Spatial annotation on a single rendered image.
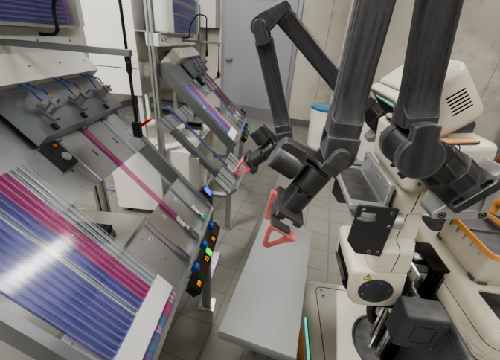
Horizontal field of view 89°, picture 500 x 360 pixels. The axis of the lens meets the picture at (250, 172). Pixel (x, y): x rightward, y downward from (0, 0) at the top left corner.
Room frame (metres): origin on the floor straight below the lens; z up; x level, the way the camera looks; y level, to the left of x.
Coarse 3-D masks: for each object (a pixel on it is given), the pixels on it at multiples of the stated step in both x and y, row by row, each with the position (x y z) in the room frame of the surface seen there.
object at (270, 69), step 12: (264, 24) 0.86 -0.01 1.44; (264, 36) 0.86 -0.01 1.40; (264, 48) 0.89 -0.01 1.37; (264, 60) 0.90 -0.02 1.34; (276, 60) 0.90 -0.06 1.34; (264, 72) 0.90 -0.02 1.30; (276, 72) 0.89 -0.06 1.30; (276, 84) 0.90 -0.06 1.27; (276, 96) 0.90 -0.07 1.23; (276, 108) 0.90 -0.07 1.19; (276, 120) 0.90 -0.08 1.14; (288, 120) 0.90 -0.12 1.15; (276, 132) 0.90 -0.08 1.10; (288, 132) 0.89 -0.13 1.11
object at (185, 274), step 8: (208, 208) 0.92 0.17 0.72; (208, 216) 0.85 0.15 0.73; (200, 232) 0.75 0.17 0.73; (200, 240) 0.71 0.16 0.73; (192, 248) 0.67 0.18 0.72; (192, 256) 0.63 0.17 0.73; (192, 264) 0.60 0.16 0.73; (184, 272) 0.56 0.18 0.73; (184, 280) 0.53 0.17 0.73; (176, 288) 0.51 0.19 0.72; (176, 296) 0.47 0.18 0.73; (176, 304) 0.45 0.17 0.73; (168, 320) 0.40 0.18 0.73; (168, 328) 0.39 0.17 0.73; (160, 336) 0.36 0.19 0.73; (160, 344) 0.34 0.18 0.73
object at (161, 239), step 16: (192, 192) 0.92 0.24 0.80; (160, 208) 0.72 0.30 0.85; (176, 208) 0.78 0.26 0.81; (144, 224) 0.62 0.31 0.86; (160, 224) 0.66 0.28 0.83; (176, 224) 0.71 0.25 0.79; (192, 224) 0.77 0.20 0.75; (144, 240) 0.57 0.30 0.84; (160, 240) 0.61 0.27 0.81; (176, 240) 0.65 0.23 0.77; (192, 240) 0.70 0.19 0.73; (144, 256) 0.53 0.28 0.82; (160, 256) 0.56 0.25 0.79; (176, 256) 0.60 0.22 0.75; (160, 272) 0.52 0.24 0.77; (176, 272) 0.55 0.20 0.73; (64, 336) 0.28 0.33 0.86; (80, 352) 0.27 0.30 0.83
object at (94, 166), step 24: (0, 120) 0.58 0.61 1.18; (120, 120) 0.93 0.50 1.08; (0, 144) 0.53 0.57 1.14; (24, 144) 0.57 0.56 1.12; (72, 144) 0.67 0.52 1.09; (120, 144) 0.82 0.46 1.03; (144, 144) 0.93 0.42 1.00; (0, 168) 0.48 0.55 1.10; (48, 168) 0.56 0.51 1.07; (96, 168) 0.66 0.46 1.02; (72, 192) 0.55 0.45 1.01
